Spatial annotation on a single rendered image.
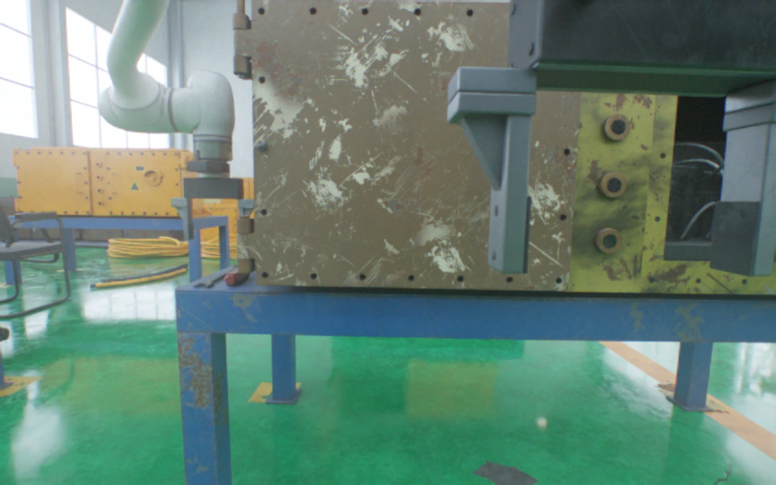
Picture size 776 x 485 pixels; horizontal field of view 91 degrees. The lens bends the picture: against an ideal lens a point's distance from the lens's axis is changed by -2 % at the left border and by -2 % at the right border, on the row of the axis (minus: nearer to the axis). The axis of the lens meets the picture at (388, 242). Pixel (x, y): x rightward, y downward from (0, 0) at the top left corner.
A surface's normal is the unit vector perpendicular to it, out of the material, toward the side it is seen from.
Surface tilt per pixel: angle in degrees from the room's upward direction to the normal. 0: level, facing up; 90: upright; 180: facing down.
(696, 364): 90
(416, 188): 90
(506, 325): 90
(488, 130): 90
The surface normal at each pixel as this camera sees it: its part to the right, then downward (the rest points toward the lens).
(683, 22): 0.02, 0.11
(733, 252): -1.00, -0.01
